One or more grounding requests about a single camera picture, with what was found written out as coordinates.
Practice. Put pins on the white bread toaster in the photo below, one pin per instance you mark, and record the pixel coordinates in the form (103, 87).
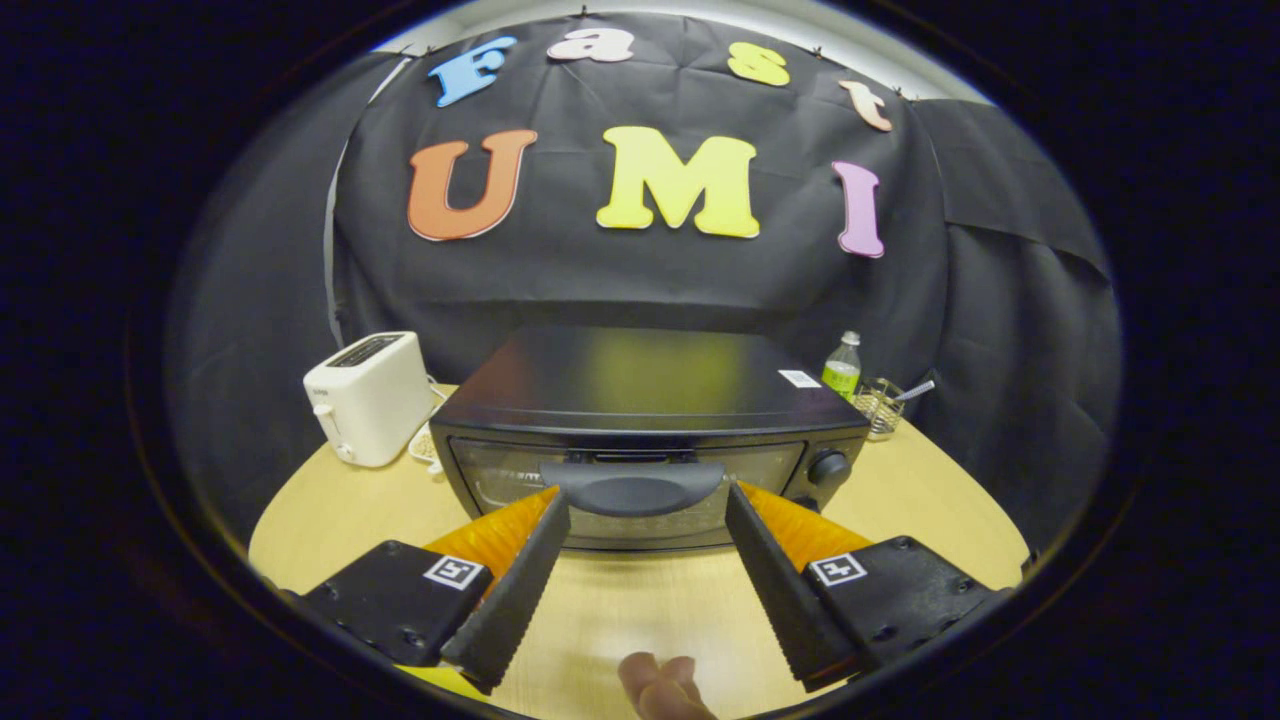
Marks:
(370, 400)

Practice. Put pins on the black oven knob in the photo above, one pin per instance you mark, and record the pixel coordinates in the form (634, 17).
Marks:
(829, 468)

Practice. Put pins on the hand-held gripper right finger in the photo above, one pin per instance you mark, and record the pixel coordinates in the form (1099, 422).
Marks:
(770, 580)

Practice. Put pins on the clear green label bottle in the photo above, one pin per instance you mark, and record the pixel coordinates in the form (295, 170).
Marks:
(842, 372)

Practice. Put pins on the black toaster oven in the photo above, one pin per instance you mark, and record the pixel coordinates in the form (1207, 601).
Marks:
(640, 380)

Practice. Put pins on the silver utensil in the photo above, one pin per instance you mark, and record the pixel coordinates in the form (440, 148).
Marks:
(915, 390)

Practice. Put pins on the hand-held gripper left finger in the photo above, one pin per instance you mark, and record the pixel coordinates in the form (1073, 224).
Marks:
(520, 590)

